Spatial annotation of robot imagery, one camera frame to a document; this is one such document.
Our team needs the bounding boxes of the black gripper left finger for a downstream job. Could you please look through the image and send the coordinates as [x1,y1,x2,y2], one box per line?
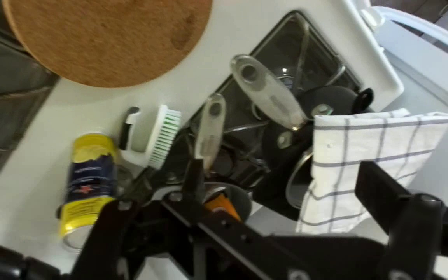
[69,154,205,280]

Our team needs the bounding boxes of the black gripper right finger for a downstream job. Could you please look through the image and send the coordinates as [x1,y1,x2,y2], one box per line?
[354,159,448,280]

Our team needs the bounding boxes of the white checkered towel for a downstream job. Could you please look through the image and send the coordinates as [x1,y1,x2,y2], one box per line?
[293,107,448,237]

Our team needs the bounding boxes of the white gas stove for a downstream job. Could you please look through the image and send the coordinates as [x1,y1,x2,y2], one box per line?
[0,0,408,280]

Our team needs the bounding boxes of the yellow and blue can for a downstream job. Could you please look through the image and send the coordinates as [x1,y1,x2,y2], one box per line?
[55,132,119,252]

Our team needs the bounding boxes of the white brush green bristles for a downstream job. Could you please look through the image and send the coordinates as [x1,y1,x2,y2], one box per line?
[117,103,181,171]

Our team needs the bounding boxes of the orange paper package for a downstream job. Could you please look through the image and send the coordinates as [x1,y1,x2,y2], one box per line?
[203,191,242,224]

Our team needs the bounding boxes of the dark cooking pot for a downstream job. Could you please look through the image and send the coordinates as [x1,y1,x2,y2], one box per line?
[152,181,254,226]

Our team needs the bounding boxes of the white refrigerator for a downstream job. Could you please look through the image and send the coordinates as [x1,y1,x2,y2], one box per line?
[377,22,448,209]

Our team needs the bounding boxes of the black dish rack container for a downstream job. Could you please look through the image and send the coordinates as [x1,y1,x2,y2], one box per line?
[189,9,362,184]

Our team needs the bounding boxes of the grey translucent utensil handle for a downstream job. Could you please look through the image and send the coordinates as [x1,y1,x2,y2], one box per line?
[228,53,309,132]
[192,92,228,174]

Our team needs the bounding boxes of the white refrigerator door handle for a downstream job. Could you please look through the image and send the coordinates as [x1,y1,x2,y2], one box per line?
[371,5,448,65]

